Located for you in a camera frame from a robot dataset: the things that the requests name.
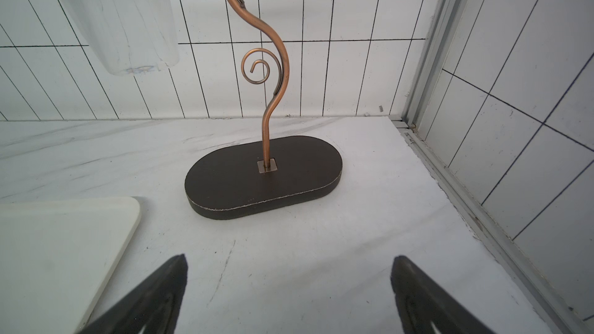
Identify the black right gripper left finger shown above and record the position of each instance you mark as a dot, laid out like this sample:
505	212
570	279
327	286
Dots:
153	306

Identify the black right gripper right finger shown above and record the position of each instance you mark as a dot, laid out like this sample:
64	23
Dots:
424	306

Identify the white cutting board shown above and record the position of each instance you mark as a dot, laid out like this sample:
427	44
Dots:
57	258

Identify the copper glass rack dark base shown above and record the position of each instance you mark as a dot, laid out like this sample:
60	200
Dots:
242	180

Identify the clear hanging wine glass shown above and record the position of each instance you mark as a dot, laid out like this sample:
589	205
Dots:
129	37

